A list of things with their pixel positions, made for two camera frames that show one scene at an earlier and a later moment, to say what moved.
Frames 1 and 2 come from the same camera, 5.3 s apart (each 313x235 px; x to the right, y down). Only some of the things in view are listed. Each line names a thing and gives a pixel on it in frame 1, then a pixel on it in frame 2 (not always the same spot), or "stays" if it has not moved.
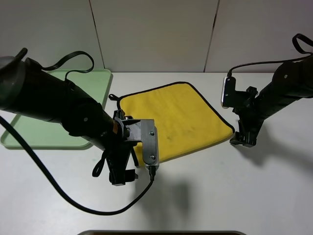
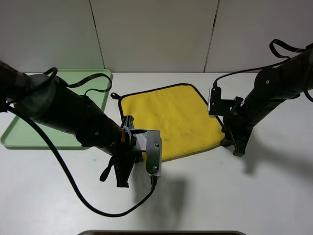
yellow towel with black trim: [186, 122] stays
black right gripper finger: [238, 139] to [227, 142]
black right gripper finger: [250, 141] to [240, 148]
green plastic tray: [33, 133] stays
